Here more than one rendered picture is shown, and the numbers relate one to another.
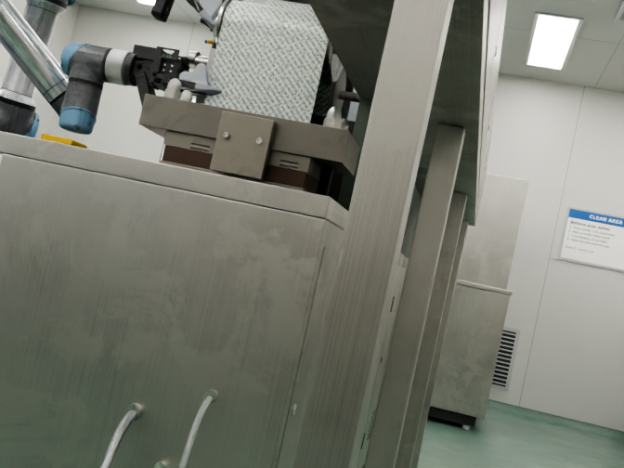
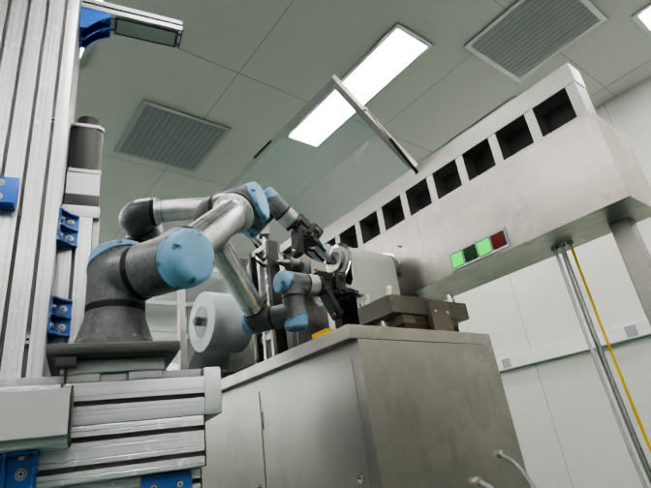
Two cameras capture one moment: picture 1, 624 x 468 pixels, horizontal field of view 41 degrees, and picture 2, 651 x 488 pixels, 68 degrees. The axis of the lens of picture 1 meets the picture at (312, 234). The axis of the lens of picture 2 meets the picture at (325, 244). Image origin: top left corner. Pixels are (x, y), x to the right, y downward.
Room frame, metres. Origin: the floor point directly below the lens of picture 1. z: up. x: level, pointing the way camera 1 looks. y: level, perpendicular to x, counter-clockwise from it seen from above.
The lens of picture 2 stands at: (0.81, 1.67, 0.58)
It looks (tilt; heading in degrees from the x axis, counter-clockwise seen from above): 24 degrees up; 307
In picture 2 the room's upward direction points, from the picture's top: 8 degrees counter-clockwise
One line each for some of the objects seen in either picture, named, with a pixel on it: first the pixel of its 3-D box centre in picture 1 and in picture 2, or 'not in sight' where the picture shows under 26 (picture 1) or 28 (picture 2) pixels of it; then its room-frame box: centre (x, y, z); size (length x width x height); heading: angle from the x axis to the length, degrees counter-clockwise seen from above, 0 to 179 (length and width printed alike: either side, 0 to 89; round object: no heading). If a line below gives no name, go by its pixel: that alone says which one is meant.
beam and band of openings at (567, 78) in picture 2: not in sight; (308, 263); (2.39, -0.22, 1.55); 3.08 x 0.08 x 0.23; 168
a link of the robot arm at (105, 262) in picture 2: not in sight; (119, 276); (1.74, 1.19, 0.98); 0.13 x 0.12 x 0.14; 19
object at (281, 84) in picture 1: (261, 91); (378, 293); (1.74, 0.17, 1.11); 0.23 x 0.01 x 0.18; 78
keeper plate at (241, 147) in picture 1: (242, 145); (440, 316); (1.52, 0.16, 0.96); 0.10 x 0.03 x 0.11; 78
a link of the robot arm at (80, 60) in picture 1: (89, 63); (292, 284); (1.82, 0.56, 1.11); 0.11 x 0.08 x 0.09; 78
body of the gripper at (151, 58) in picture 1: (157, 70); (329, 286); (1.79, 0.40, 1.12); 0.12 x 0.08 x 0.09; 78
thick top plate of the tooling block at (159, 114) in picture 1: (252, 136); (415, 314); (1.62, 0.15, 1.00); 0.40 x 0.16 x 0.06; 78
